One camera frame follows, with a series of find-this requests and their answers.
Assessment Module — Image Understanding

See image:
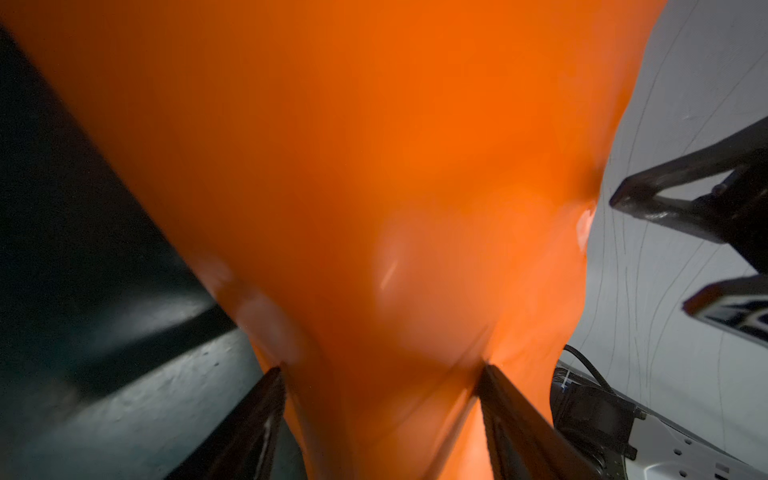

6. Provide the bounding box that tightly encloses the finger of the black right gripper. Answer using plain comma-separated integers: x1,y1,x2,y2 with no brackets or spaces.
609,118,767,243
682,274,767,348

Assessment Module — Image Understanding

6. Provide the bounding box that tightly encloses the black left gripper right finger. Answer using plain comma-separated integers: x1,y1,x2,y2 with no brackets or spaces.
476,364,600,480

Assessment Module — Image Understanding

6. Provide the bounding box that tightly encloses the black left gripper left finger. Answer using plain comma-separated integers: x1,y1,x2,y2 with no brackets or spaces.
167,367,286,480

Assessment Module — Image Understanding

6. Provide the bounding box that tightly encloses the orange wrapping paper sheet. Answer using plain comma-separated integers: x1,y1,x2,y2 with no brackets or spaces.
1,1,664,479

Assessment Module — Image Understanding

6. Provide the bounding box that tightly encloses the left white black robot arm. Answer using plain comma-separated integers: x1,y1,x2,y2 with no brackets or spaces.
168,345,762,479

